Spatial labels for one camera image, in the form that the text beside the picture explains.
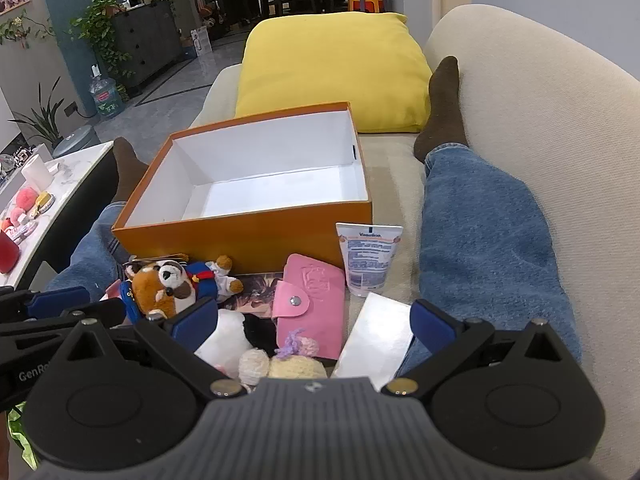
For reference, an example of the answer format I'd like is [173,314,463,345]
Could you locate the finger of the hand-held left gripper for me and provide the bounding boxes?
[0,299,127,356]
[0,286,92,322]

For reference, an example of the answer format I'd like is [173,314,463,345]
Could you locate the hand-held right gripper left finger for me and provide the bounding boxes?
[62,297,248,401]

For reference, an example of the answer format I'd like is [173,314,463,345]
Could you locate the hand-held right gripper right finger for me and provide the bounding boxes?
[380,299,566,399]

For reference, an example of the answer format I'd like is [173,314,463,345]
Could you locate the white lotion tube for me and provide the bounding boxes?
[335,222,404,297]

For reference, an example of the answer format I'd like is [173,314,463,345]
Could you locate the orange cardboard box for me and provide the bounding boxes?
[111,101,374,277]

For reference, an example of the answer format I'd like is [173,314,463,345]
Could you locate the pink snap wallet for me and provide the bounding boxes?
[272,253,347,361]

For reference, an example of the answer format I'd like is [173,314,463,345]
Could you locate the white plush toy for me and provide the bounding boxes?
[192,307,254,379]

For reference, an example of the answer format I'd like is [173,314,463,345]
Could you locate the brown plush dog toy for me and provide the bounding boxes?
[120,255,244,325]

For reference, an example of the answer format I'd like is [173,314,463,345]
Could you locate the person's left leg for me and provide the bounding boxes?
[42,201,127,306]

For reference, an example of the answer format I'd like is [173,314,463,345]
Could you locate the white flat box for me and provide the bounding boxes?
[330,292,416,381]

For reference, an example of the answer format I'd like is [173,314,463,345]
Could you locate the red cup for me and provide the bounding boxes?
[0,230,21,275]

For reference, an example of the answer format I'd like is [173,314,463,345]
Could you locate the dark picture card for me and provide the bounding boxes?
[219,271,286,317]

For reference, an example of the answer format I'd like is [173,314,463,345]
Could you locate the person's legs in jeans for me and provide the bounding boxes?
[394,141,584,380]

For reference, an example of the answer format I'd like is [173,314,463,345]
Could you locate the white marble coffee table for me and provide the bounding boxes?
[0,141,119,292]

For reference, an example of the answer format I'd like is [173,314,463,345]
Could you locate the white paper roll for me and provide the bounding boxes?
[21,152,55,194]

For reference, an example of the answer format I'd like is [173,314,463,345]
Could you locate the grey round bin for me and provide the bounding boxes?
[51,124,103,159]

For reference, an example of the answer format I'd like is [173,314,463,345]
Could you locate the long-leaf potted plant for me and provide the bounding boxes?
[7,77,69,144]

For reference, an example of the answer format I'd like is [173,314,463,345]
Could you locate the large water jug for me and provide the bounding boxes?
[89,64,125,120]

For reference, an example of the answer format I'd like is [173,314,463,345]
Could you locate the beige sofa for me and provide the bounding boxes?
[187,4,640,468]

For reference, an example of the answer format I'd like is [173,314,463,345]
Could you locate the dark drawer cabinet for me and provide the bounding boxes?
[107,0,184,94]

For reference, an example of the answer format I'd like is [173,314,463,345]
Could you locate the trailing green plant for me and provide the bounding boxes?
[70,0,129,82]

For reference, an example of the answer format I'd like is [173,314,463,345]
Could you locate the white floor appliance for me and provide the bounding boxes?
[190,26,214,56]

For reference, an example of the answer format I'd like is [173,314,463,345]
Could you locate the yellow pillow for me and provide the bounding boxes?
[235,11,434,134]

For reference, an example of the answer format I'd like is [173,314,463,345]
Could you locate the hanging wall plant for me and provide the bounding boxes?
[0,10,54,47]

